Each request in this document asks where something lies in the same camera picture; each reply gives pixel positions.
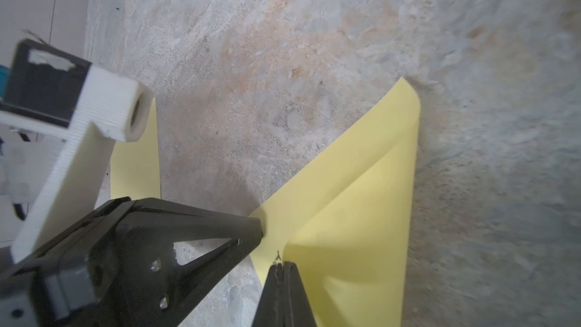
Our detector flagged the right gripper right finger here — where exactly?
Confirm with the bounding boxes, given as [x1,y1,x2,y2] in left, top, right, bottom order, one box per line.
[283,262,317,327]

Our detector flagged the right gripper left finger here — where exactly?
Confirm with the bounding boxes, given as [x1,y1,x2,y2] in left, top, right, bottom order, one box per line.
[252,262,284,327]

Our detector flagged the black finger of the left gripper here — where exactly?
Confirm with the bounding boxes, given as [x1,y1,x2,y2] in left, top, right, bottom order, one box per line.
[83,198,263,326]

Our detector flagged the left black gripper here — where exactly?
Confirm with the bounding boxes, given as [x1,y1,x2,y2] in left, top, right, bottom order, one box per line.
[1,199,135,326]

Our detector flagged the yellow square paper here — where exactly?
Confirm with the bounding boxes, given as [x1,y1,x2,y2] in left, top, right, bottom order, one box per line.
[251,79,421,326]
[110,99,161,200]

